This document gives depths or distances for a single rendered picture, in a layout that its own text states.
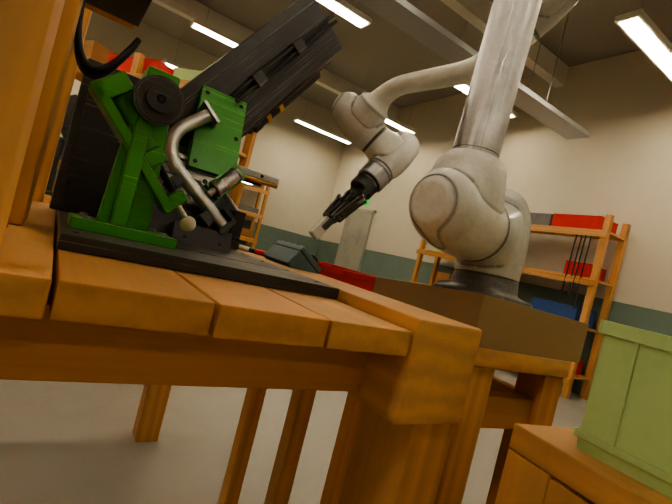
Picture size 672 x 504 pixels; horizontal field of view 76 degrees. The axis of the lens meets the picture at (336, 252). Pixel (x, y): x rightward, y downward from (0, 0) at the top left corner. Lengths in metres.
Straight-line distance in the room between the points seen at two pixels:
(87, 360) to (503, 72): 0.89
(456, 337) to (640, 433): 0.24
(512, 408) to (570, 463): 0.44
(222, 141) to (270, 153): 9.88
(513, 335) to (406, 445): 0.39
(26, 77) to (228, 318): 0.26
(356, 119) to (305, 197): 10.09
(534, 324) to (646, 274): 5.29
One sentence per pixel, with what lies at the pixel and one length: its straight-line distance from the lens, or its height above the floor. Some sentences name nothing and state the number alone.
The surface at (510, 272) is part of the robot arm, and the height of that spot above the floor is 1.02.
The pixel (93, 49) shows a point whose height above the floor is 2.30.
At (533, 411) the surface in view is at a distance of 1.12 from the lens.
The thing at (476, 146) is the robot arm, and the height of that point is 1.24.
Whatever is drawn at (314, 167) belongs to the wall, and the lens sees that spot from 11.49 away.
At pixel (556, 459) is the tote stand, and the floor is 0.78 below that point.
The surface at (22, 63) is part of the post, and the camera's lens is 0.42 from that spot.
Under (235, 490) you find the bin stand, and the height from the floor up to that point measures 0.11.
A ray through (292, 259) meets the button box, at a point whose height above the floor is 0.92.
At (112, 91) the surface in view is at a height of 1.11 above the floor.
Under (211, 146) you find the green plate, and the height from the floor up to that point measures 1.13.
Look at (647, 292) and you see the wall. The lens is 6.24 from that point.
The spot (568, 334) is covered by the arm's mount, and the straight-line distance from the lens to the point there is 1.13.
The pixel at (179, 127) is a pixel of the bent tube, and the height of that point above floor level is 1.14.
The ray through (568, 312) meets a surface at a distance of 5.92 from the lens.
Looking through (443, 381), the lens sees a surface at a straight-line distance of 0.67.
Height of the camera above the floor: 0.96
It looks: level
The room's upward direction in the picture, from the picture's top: 14 degrees clockwise
